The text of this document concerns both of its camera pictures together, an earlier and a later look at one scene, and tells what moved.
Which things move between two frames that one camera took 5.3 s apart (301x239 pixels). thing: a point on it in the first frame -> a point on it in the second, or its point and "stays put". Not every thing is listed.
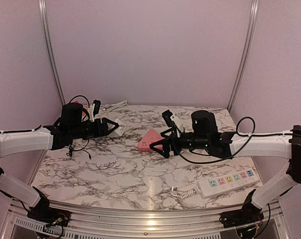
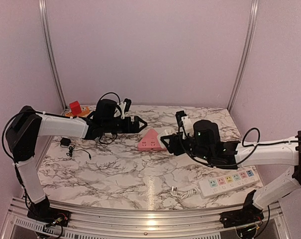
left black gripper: [104, 127] -> [129, 126]
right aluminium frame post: [254, 7] stays put
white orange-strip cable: [108, 107] -> [121, 111]
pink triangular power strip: [151, 136] stays put
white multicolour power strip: [214, 186] stays put
